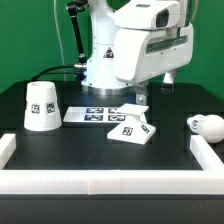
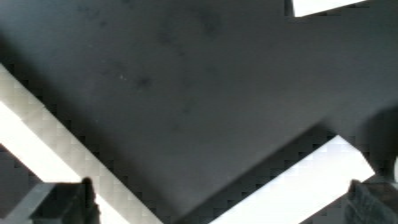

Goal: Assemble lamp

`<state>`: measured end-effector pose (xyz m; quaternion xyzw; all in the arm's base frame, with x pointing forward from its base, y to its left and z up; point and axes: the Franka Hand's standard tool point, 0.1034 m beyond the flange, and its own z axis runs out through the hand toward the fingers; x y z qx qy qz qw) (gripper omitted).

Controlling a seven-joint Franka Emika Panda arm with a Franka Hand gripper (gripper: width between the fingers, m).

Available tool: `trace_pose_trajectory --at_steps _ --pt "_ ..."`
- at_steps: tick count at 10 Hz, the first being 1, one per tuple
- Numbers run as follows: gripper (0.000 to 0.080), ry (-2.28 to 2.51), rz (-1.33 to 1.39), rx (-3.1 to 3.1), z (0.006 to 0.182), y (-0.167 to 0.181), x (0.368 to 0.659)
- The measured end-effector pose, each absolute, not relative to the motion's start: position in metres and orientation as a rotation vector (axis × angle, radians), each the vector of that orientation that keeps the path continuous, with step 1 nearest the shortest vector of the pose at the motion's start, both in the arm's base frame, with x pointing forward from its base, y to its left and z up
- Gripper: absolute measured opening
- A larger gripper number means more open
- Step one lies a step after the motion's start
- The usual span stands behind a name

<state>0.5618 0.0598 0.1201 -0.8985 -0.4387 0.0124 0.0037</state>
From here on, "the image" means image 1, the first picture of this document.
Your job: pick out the white marker tag sheet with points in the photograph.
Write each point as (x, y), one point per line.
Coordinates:
(102, 114)

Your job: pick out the white lamp shade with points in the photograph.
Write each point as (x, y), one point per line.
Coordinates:
(42, 112)

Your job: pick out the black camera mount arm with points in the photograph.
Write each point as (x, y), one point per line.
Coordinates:
(74, 8)

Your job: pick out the white lamp bulb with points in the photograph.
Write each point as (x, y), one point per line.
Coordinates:
(210, 127)

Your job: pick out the white lamp base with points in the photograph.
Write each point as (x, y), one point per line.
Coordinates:
(134, 129)

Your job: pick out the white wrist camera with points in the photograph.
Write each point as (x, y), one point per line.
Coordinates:
(148, 14)

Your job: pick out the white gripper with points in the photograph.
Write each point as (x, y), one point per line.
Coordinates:
(141, 55)

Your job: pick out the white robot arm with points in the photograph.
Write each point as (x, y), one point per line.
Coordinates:
(100, 78)

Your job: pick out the white U-shaped fence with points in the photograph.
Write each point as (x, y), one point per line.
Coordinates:
(208, 180)

